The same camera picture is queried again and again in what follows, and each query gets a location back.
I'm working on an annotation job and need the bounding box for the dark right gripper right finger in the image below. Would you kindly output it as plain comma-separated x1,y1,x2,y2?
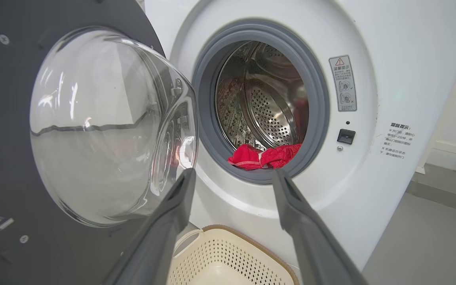
272,168,367,285

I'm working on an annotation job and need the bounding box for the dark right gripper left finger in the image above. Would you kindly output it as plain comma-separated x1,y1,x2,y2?
105,168,197,285

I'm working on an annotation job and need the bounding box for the red and white garment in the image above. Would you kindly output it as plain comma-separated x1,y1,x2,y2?
227,143,302,171

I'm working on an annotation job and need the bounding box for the black round washer door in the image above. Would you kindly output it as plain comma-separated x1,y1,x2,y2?
0,0,199,285

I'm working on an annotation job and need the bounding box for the cream perforated basket brown rim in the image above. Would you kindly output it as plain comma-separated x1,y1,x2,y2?
167,225,300,285

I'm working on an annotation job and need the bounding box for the grey rubber door seal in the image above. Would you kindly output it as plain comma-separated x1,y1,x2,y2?
192,20,330,184

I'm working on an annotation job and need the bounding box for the stainless steel washing machine drum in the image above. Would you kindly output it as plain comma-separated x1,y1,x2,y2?
215,41,309,152

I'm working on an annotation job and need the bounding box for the white front-load washing machine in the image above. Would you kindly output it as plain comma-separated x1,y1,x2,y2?
145,0,456,274

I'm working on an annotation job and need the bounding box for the grey warning sticker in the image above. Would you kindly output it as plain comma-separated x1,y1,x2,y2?
329,55,357,112

